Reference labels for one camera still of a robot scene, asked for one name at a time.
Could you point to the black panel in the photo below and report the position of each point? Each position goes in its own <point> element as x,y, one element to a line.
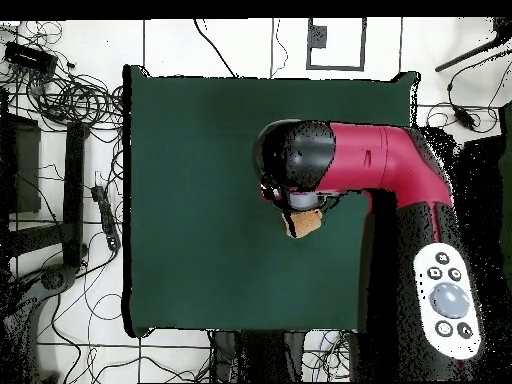
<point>482,180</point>
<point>24,168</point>

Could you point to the black stand leg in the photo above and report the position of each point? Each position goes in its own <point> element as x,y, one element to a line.
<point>74,192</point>

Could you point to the grey rectangular floor frame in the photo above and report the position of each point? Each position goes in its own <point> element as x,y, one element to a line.
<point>363,44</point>

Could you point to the black power adapter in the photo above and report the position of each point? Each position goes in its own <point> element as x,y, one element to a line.
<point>464,118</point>

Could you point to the black power strip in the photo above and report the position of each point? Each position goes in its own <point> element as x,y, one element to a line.
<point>107,218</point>

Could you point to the dark grey square plate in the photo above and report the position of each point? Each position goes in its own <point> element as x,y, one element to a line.
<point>318,36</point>

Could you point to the black rod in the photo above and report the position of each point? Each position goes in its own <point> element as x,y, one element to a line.
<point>468,54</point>

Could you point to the black electronics box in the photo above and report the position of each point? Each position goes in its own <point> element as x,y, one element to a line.
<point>30,58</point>

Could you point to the dark green table cloth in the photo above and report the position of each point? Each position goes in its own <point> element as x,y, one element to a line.
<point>200,200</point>

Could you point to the orange terry towel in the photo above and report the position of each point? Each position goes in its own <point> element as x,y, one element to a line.
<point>306,224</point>

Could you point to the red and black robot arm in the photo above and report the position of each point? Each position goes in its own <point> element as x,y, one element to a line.
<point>360,160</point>

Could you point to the grey chair base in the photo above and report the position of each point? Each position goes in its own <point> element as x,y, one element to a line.
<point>54,278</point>

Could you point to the black robot stand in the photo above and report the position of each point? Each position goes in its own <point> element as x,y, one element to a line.
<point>260,356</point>

